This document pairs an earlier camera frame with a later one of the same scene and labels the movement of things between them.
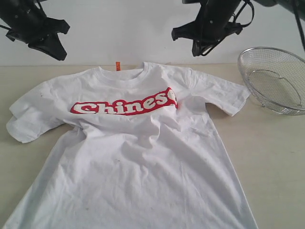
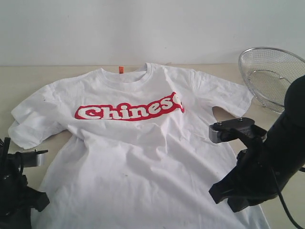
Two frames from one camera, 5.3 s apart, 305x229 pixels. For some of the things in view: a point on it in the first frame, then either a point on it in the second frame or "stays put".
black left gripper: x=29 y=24 → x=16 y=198
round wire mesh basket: x=275 y=78 stays put
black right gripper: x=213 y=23 → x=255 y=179
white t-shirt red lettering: x=134 y=150 stays put
